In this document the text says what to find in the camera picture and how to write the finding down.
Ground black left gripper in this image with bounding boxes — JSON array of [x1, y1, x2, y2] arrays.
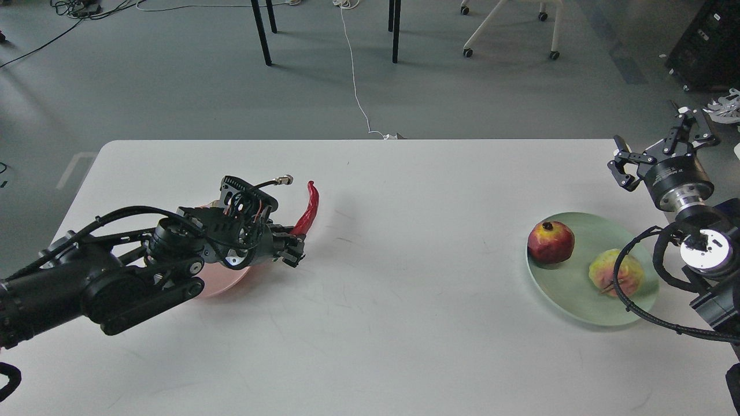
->
[[243, 223, 306, 268]]

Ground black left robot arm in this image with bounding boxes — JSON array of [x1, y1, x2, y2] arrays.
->
[[2, 175, 318, 348]]

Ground black equipment case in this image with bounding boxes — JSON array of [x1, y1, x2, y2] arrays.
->
[[665, 1, 739, 92]]

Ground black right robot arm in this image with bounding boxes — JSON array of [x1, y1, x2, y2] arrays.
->
[[607, 107, 739, 350]]

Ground yellow pink peach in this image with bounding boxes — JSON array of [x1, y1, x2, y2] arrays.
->
[[589, 248, 645, 298]]

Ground pink plate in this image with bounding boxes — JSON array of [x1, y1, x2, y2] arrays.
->
[[195, 263, 252, 300]]

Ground light green plate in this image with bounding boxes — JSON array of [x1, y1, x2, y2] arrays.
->
[[527, 211, 639, 327]]

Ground black floor cables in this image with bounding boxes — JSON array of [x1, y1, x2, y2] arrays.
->
[[0, 0, 139, 69]]

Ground red chili pepper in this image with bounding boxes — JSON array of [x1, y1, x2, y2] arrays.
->
[[289, 181, 320, 235]]

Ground white office chair base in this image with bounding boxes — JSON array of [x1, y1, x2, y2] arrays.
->
[[460, 0, 564, 61]]

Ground red pomegranate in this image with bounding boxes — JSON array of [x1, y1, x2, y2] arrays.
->
[[527, 221, 576, 265]]

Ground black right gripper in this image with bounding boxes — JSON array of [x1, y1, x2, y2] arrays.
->
[[607, 102, 721, 211]]

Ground black table legs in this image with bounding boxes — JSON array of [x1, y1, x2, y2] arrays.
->
[[250, 0, 402, 66]]

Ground white floor cable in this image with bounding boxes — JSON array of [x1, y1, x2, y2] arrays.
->
[[332, 0, 399, 140]]

